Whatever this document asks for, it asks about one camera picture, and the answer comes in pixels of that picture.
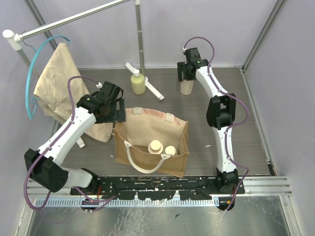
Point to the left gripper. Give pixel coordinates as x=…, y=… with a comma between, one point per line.
x=120, y=110

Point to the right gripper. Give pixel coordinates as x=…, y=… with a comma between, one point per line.
x=180, y=68

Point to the yellow pump lotion bottle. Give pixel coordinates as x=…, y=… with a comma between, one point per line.
x=138, y=82

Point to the burlap canvas tote bag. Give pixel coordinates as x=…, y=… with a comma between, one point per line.
x=144, y=125

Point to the green bottle beige cap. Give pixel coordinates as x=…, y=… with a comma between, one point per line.
x=171, y=150

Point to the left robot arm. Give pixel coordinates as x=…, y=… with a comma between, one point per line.
x=44, y=165

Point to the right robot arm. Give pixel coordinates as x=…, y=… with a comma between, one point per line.
x=220, y=114

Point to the beige cloth garment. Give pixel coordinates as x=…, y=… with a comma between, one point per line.
x=52, y=91

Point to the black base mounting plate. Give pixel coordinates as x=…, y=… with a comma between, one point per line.
x=159, y=188

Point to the clothes rack metal frame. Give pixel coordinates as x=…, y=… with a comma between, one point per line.
x=15, y=39

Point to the aluminium rail with cable duct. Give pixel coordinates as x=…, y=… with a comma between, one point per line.
x=252, y=186

